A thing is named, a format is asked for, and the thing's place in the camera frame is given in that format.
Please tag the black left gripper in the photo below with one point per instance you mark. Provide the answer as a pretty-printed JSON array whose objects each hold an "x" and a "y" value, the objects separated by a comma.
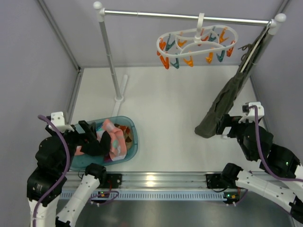
[{"x": 77, "y": 136}]

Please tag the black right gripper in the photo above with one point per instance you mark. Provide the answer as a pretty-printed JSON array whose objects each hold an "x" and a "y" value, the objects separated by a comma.
[{"x": 227, "y": 125}]

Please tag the pink patterned sock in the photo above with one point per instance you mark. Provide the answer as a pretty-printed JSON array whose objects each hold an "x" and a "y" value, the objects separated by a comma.
[{"x": 118, "y": 148}]

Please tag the white clip hanger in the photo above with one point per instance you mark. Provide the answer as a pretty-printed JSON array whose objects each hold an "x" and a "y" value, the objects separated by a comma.
[{"x": 211, "y": 42}]

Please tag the maroon sock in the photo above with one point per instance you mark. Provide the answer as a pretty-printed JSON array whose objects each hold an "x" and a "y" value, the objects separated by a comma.
[{"x": 107, "y": 159}]

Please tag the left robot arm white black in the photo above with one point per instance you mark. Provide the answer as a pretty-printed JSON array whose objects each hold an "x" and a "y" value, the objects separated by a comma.
[{"x": 54, "y": 157}]

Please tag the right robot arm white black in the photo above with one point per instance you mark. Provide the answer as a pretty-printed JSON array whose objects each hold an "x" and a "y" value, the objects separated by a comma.
[{"x": 277, "y": 161}]

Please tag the white garment hanger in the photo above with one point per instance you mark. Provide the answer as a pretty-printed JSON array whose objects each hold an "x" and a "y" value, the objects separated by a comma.
[{"x": 252, "y": 50}]

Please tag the teal plastic basin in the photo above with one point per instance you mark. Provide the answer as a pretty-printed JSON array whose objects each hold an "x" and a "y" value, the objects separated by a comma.
[{"x": 126, "y": 125}]

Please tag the olive green hanging garment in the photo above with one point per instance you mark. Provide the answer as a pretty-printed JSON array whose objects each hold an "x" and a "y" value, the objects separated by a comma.
[{"x": 224, "y": 101}]

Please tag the teal clothes peg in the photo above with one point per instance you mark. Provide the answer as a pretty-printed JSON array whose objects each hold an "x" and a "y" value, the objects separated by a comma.
[{"x": 175, "y": 64}]

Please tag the orange clothes peg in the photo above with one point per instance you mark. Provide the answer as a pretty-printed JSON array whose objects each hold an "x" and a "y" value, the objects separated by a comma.
[{"x": 165, "y": 61}]

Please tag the silver clothes rack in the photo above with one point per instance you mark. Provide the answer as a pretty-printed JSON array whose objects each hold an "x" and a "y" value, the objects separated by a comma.
[{"x": 102, "y": 12}]

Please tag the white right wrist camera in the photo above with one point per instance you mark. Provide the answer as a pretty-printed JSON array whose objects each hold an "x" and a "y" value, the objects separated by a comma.
[{"x": 252, "y": 112}]

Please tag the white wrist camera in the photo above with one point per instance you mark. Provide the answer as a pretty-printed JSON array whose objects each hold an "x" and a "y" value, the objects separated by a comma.
[
  {"x": 252, "y": 112},
  {"x": 58, "y": 120}
]

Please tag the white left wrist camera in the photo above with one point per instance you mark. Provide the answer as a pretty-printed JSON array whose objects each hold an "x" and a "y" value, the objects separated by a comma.
[{"x": 58, "y": 120}]

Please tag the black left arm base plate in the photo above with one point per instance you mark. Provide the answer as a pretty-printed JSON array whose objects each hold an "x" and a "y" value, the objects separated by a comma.
[{"x": 113, "y": 181}]

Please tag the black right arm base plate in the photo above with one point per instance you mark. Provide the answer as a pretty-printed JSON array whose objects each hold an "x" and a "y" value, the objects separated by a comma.
[{"x": 215, "y": 182}]

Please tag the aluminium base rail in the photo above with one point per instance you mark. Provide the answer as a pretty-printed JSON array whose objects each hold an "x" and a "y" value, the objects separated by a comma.
[{"x": 166, "y": 181}]

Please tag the grey slotted cable duct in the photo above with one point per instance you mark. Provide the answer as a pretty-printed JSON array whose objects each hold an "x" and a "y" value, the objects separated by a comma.
[{"x": 172, "y": 196}]

